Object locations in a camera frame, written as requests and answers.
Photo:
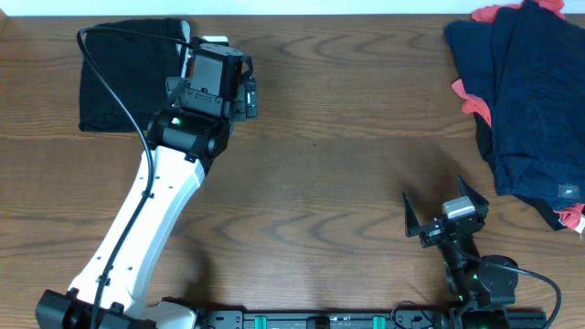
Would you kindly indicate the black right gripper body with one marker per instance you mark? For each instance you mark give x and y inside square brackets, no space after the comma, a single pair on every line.
[442,226]

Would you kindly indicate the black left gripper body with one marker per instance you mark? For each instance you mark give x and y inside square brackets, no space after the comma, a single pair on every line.
[249,98]

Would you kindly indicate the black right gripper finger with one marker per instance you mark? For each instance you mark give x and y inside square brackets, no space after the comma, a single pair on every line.
[412,225]
[480,203]

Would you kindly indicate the black shorts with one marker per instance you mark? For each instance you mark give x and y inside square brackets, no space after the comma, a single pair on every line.
[137,68]

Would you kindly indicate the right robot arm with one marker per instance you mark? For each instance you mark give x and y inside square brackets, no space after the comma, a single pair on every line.
[485,285]

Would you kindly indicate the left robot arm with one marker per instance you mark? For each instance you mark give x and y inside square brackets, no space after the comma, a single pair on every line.
[181,144]

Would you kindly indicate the red garment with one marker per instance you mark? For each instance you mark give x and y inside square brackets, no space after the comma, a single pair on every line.
[571,217]

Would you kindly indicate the navy blue garment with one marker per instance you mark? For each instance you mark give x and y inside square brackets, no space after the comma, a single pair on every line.
[528,67]

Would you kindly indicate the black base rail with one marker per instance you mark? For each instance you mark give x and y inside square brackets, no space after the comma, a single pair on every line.
[407,315]

